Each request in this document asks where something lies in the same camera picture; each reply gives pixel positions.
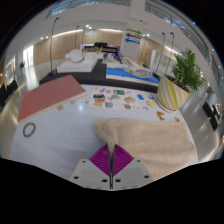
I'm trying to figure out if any tall black floor lamp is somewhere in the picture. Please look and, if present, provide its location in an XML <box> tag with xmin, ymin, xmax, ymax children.
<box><xmin>164</xmin><ymin>31</ymin><xmax>175</xmax><ymax>76</ymax></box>
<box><xmin>48</xmin><ymin>17</ymin><xmax>60</xmax><ymax>76</ymax></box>
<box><xmin>156</xmin><ymin>31</ymin><xmax>167</xmax><ymax>73</ymax></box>

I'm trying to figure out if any white sheet with colourful stickers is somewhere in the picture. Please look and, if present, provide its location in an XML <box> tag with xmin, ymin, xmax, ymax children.
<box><xmin>87</xmin><ymin>85</ymin><xmax>158</xmax><ymax>113</ymax></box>

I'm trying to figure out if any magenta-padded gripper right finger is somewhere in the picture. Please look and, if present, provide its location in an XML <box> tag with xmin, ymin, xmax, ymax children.
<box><xmin>110</xmin><ymin>143</ymin><xmax>155</xmax><ymax>190</ymax></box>

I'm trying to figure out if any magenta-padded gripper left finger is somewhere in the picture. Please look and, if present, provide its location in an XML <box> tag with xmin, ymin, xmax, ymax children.
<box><xmin>69</xmin><ymin>143</ymin><xmax>112</xmax><ymax>190</ymax></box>

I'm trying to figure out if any blue model base board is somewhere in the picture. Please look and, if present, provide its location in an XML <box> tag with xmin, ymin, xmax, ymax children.
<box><xmin>105</xmin><ymin>67</ymin><xmax>160</xmax><ymax>85</ymax></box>

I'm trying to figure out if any green plant in striped pot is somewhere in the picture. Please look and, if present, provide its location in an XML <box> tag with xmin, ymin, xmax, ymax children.
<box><xmin>156</xmin><ymin>49</ymin><xmax>208</xmax><ymax>114</ymax></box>

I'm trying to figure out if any group of black chairs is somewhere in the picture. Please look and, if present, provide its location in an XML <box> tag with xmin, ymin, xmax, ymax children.
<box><xmin>0</xmin><ymin>79</ymin><xmax>19</xmax><ymax>108</ymax></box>
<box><xmin>203</xmin><ymin>101</ymin><xmax>223</xmax><ymax>131</ymax></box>

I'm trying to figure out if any black piano with purple screen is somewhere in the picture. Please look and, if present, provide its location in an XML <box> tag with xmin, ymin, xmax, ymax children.
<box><xmin>79</xmin><ymin>42</ymin><xmax>120</xmax><ymax>58</ymax></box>

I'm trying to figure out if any beige knitted towel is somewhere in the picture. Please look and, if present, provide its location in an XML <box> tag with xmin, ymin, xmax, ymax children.
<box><xmin>93</xmin><ymin>117</ymin><xmax>197</xmax><ymax>181</ymax></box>

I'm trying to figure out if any pale building model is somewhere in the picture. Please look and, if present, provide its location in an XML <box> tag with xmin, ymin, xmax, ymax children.
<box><xmin>122</xmin><ymin>57</ymin><xmax>154</xmax><ymax>79</ymax></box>

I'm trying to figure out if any black display platform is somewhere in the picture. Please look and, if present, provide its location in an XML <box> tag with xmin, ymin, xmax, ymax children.
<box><xmin>38</xmin><ymin>59</ymin><xmax>160</xmax><ymax>94</ymax></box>

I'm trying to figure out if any white sign with coloured arrows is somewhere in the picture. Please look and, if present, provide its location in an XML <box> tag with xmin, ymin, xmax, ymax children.
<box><xmin>123</xmin><ymin>28</ymin><xmax>143</xmax><ymax>58</ymax></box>

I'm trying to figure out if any distant potted plant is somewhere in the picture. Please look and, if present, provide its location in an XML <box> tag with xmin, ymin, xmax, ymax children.
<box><xmin>18</xmin><ymin>61</ymin><xmax>26</xmax><ymax>76</ymax></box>

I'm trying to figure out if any pink flat board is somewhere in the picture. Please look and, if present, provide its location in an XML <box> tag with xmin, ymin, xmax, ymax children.
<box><xmin>17</xmin><ymin>74</ymin><xmax>88</xmax><ymax>124</ymax></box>

